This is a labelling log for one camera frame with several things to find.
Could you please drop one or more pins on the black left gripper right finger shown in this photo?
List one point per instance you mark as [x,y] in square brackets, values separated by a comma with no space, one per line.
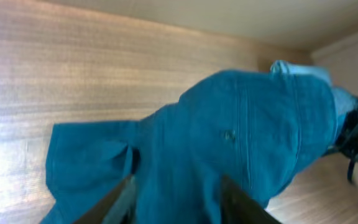
[238,208]

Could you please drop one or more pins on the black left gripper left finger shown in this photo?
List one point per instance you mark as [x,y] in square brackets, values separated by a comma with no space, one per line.
[116,207]

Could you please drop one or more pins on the dark blue denim shorts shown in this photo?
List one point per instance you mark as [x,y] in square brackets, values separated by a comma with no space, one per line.
[249,126]

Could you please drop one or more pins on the light blue folded jeans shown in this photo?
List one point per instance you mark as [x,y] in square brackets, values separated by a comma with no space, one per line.
[317,92]

